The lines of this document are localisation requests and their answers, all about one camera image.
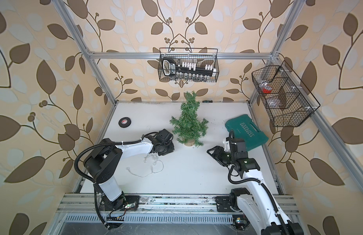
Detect clear wire string lights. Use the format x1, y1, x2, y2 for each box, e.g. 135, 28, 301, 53
126, 153, 164, 178

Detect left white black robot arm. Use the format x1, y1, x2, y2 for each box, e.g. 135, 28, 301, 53
74, 129, 175, 230

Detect red item in basket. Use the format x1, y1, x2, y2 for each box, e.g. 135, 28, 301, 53
259, 82, 272, 94

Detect side black wire basket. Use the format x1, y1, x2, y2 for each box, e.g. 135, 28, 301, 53
252, 61, 320, 127

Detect aluminium frame post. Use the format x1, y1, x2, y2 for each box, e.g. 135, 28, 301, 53
51, 0, 117, 106

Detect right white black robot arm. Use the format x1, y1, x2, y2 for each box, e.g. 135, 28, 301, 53
207, 130, 304, 235

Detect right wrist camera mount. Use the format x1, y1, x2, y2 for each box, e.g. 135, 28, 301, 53
223, 137, 236, 152

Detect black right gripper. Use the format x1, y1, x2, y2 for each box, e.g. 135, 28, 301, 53
208, 145, 237, 166

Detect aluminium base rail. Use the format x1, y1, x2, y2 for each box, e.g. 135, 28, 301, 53
56, 193, 299, 215

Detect back black wire basket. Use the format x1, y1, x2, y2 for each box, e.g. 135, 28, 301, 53
158, 47, 220, 83

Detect black tape roll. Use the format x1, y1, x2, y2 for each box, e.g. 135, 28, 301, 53
119, 117, 132, 128

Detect green plastic tool case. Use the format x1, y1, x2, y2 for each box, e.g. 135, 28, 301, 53
225, 114, 269, 151

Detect small green christmas tree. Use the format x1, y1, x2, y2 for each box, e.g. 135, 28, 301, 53
170, 91, 209, 147

